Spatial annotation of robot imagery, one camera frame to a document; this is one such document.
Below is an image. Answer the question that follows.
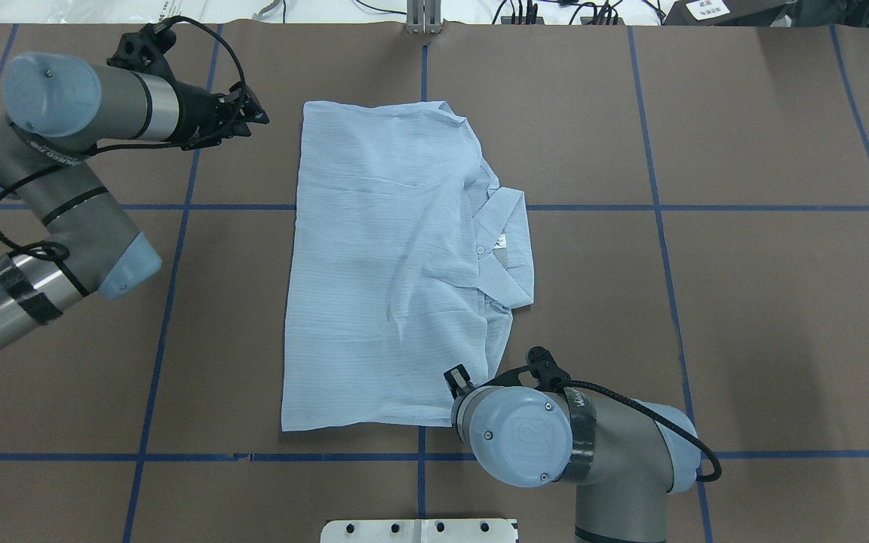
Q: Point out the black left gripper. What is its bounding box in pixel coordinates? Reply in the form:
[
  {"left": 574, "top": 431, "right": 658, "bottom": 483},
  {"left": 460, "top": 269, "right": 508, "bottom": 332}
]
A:
[{"left": 178, "top": 83, "right": 270, "bottom": 150}]

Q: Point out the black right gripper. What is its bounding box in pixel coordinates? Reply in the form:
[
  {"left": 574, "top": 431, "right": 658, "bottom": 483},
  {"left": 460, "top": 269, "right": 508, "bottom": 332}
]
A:
[{"left": 444, "top": 364, "right": 478, "bottom": 400}]

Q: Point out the light blue button-up shirt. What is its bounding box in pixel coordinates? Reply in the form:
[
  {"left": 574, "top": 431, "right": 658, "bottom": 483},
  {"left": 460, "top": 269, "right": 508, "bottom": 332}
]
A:
[{"left": 281, "top": 102, "right": 535, "bottom": 432}]

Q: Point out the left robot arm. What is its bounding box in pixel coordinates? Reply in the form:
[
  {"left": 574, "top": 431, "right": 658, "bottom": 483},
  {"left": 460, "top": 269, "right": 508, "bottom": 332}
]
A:
[{"left": 0, "top": 46, "right": 269, "bottom": 351}]

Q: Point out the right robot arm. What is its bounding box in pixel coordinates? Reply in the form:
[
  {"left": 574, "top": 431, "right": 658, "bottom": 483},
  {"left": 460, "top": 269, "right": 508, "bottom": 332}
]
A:
[{"left": 444, "top": 365, "right": 707, "bottom": 542}]

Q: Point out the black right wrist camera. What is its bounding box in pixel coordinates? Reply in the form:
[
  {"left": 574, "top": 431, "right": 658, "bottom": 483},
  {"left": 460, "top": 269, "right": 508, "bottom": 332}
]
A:
[{"left": 486, "top": 346, "right": 572, "bottom": 392}]

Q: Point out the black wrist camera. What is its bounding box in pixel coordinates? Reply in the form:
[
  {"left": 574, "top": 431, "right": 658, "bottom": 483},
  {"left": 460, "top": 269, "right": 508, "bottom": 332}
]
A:
[
  {"left": 486, "top": 346, "right": 572, "bottom": 392},
  {"left": 106, "top": 23, "right": 178, "bottom": 81}
]

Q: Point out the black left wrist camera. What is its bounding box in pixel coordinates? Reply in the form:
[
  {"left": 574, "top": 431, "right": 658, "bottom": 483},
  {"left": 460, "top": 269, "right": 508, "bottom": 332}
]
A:
[{"left": 106, "top": 23, "right": 178, "bottom": 81}]

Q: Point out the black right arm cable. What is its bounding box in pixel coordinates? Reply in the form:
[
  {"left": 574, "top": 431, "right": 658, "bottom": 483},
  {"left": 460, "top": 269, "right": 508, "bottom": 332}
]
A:
[{"left": 567, "top": 381, "right": 723, "bottom": 483}]

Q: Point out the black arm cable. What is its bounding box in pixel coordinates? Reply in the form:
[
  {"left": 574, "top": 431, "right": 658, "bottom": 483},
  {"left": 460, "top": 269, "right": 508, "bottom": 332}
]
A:
[
  {"left": 567, "top": 381, "right": 723, "bottom": 483},
  {"left": 0, "top": 15, "right": 248, "bottom": 261}
]

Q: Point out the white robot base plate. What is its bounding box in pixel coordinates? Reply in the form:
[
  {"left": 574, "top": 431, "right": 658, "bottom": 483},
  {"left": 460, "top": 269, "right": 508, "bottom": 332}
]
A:
[{"left": 320, "top": 518, "right": 520, "bottom": 542}]

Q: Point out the grey aluminium post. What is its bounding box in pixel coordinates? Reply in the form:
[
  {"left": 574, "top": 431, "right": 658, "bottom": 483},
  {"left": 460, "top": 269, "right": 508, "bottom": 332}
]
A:
[{"left": 406, "top": 0, "right": 444, "bottom": 35}]

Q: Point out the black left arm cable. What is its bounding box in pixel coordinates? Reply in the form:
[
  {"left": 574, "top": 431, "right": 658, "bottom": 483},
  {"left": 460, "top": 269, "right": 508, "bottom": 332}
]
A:
[{"left": 0, "top": 15, "right": 248, "bottom": 261}]

